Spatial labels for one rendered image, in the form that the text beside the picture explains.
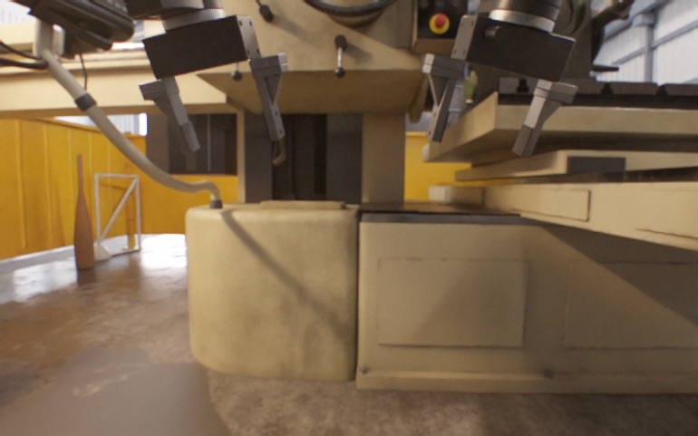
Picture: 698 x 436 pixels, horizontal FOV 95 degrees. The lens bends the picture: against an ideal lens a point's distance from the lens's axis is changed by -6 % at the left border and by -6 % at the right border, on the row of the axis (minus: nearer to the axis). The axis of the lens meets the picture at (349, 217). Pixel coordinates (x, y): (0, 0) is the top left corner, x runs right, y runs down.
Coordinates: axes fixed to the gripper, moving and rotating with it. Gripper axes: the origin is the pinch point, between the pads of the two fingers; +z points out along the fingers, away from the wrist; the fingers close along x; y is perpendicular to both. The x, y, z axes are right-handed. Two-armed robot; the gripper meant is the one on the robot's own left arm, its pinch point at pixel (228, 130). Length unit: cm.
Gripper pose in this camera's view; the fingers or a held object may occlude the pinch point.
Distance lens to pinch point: 51.4
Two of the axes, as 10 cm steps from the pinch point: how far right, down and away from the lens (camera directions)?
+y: 1.3, -4.8, 8.7
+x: -9.8, 0.9, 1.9
